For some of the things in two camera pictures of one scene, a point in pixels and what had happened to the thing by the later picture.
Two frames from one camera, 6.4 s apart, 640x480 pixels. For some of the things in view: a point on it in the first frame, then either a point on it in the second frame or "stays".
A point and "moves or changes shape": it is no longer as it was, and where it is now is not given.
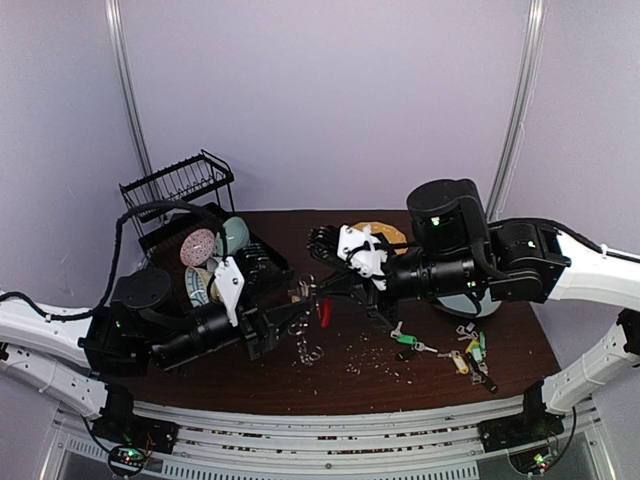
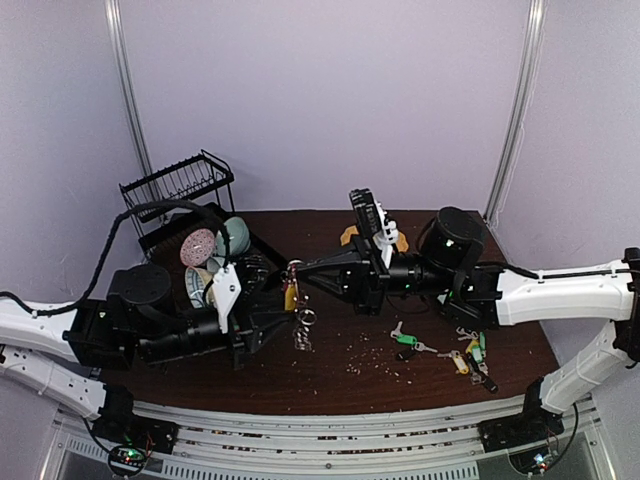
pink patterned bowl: [197, 247] stays
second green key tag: [407, 339] stays
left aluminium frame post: [116, 32] stays
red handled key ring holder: [306, 292] moves or changes shape
